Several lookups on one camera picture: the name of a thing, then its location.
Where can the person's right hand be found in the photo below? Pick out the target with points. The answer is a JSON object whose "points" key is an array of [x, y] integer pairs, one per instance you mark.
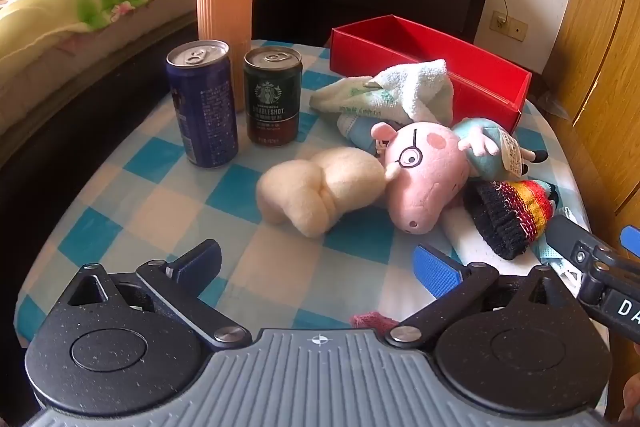
{"points": [[632, 399]]}

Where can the white cloth with green print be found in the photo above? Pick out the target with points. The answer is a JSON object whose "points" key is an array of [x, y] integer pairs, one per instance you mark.
{"points": [[345, 99]]}

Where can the red cardboard box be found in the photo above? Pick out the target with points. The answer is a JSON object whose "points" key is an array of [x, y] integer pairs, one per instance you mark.
{"points": [[380, 42]]}

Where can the cream plush bear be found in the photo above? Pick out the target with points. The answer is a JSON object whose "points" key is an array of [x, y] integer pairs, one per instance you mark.
{"points": [[310, 192]]}

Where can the blue checkered tablecloth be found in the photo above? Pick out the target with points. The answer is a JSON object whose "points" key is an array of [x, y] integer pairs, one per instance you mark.
{"points": [[150, 207]]}

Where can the wooden wardrobe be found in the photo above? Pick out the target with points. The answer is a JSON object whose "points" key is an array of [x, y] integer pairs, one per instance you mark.
{"points": [[600, 57]]}

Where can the striped knit sock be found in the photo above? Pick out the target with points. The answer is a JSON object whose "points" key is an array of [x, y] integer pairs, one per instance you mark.
{"points": [[505, 212]]}

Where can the bed mattress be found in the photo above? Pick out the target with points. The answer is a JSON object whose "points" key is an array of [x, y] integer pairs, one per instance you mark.
{"points": [[50, 72]]}

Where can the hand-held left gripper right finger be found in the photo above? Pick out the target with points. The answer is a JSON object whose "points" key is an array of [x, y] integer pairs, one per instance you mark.
{"points": [[437, 273]]}

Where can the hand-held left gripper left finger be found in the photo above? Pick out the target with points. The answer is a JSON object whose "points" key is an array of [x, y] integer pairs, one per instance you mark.
{"points": [[197, 263]]}

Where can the pink pig plush toy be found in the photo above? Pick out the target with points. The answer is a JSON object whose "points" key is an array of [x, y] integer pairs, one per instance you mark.
{"points": [[430, 167]]}

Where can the pale blue terry towel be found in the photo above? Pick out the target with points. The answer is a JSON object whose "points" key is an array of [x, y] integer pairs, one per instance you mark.
{"points": [[425, 89]]}

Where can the wall socket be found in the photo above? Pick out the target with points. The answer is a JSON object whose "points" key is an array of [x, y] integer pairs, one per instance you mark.
{"points": [[517, 29]]}

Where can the dark wooden bed frame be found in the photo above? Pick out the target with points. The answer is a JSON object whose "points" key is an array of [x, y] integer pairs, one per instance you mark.
{"points": [[100, 107]]}

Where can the dark green coffee can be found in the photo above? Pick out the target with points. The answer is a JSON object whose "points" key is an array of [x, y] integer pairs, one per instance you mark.
{"points": [[272, 107]]}

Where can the small pink cloth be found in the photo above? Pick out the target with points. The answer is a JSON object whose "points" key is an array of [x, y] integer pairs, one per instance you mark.
{"points": [[370, 321]]}

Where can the blue drink can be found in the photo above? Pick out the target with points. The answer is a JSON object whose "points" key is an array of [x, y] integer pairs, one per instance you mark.
{"points": [[205, 117]]}

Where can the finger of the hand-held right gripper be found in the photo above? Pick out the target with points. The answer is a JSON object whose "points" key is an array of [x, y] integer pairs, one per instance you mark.
{"points": [[631, 241], [565, 237]]}

